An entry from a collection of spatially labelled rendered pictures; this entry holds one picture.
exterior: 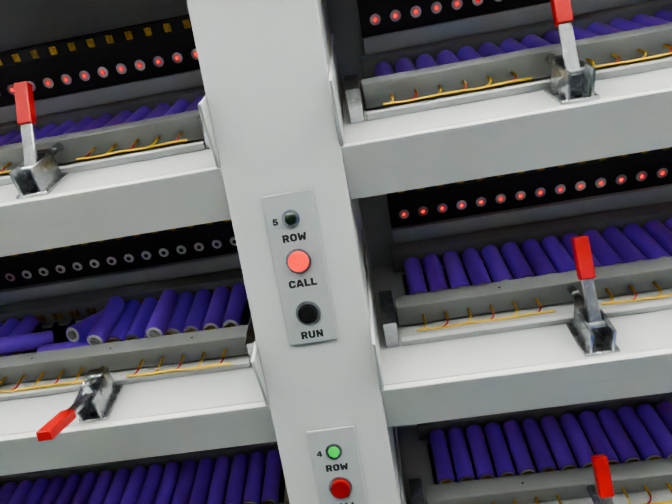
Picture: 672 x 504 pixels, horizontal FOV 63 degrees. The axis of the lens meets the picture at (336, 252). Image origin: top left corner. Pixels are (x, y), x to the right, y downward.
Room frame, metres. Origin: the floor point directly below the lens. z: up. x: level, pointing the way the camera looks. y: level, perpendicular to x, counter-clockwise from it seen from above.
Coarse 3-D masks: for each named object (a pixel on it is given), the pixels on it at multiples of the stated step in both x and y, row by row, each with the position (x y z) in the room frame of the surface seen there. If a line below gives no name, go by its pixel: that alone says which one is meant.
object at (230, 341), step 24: (168, 336) 0.51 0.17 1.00; (192, 336) 0.50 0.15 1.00; (216, 336) 0.49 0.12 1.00; (240, 336) 0.48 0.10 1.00; (0, 360) 0.52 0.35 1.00; (24, 360) 0.51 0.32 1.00; (48, 360) 0.51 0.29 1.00; (72, 360) 0.50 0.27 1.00; (96, 360) 0.50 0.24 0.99; (120, 360) 0.50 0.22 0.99; (144, 360) 0.50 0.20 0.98; (168, 360) 0.50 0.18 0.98; (192, 360) 0.50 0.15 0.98; (0, 384) 0.51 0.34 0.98; (48, 384) 0.49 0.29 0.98
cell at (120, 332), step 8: (128, 304) 0.58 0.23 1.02; (136, 304) 0.58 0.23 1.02; (128, 312) 0.57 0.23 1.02; (136, 312) 0.57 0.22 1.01; (120, 320) 0.55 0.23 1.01; (128, 320) 0.56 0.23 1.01; (120, 328) 0.54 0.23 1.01; (128, 328) 0.55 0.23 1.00; (112, 336) 0.53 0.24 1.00; (120, 336) 0.53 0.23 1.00
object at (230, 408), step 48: (48, 288) 0.62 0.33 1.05; (96, 288) 0.62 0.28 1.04; (144, 384) 0.48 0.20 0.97; (192, 384) 0.47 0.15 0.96; (240, 384) 0.46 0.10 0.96; (0, 432) 0.46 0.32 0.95; (96, 432) 0.44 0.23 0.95; (144, 432) 0.44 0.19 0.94; (192, 432) 0.44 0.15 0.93; (240, 432) 0.44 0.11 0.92
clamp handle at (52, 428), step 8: (88, 384) 0.45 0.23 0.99; (88, 392) 0.45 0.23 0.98; (80, 400) 0.44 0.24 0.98; (88, 400) 0.44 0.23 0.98; (72, 408) 0.43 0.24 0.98; (80, 408) 0.43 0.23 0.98; (56, 416) 0.41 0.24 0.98; (64, 416) 0.41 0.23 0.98; (72, 416) 0.41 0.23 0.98; (48, 424) 0.40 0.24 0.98; (56, 424) 0.39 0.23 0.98; (64, 424) 0.40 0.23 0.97; (40, 432) 0.39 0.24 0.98; (48, 432) 0.39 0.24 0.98; (56, 432) 0.39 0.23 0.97; (40, 440) 0.39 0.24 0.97
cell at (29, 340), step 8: (8, 336) 0.54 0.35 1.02; (16, 336) 0.54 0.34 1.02; (24, 336) 0.55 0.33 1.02; (32, 336) 0.55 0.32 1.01; (40, 336) 0.55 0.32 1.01; (48, 336) 0.55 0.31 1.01; (0, 344) 0.53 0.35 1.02; (8, 344) 0.54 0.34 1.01; (16, 344) 0.54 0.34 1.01; (24, 344) 0.54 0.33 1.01; (32, 344) 0.54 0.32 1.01; (40, 344) 0.55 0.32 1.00; (0, 352) 0.53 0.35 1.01; (8, 352) 0.54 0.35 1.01
